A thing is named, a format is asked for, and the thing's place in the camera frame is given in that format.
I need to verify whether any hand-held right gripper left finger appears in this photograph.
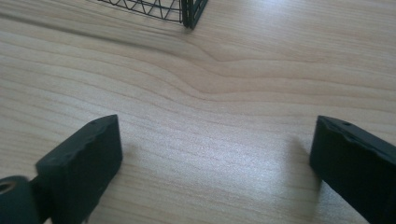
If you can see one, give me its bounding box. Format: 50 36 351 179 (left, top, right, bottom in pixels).
35 114 123 224

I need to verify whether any black wire mesh basket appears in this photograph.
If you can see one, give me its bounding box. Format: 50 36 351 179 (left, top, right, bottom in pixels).
96 0 209 30

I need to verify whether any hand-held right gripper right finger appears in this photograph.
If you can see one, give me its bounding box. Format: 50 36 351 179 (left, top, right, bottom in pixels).
308 115 396 224

